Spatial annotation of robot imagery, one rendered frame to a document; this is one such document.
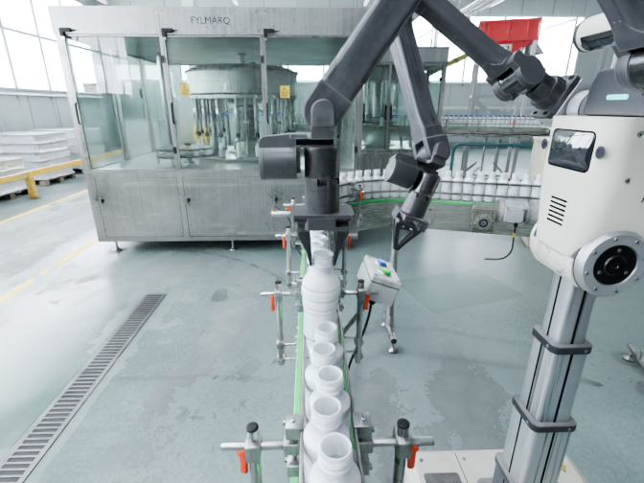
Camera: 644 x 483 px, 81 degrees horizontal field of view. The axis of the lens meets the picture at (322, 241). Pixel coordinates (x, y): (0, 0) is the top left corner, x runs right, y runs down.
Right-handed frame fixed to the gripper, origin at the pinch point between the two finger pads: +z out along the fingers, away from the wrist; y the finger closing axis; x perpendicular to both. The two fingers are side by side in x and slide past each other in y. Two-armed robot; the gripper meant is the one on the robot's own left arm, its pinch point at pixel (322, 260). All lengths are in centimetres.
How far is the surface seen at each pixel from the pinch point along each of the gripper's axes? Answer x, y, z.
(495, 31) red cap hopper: 609, 298, -136
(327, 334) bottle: -7.7, 0.5, 10.2
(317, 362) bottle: -13.3, -1.3, 11.3
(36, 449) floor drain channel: 77, -132, 125
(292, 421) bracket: -21.5, -4.8, 14.3
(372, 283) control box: 23.7, 13.2, 16.3
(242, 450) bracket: -22.0, -11.7, 18.8
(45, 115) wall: 1017, -698, -6
